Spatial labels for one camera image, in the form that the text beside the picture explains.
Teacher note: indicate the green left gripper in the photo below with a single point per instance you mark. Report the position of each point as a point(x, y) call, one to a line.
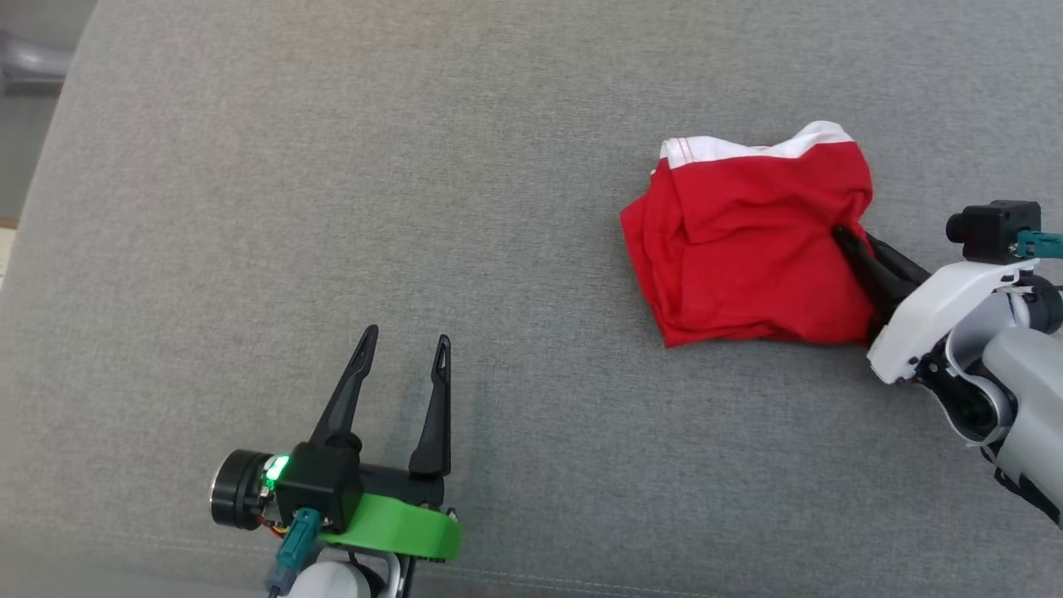
point(399, 527)

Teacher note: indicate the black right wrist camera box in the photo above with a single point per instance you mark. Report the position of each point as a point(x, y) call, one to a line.
point(992, 232)

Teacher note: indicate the red and white shirt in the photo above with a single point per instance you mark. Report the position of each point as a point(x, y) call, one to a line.
point(747, 249)

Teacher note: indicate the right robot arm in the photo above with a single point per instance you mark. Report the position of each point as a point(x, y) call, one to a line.
point(1030, 390)

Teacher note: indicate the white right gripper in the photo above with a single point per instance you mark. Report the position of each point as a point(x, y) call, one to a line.
point(922, 324)

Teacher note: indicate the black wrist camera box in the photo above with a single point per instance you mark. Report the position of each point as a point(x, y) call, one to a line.
point(320, 486)
point(992, 232)

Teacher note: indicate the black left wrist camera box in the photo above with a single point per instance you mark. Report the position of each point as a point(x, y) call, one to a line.
point(320, 486)

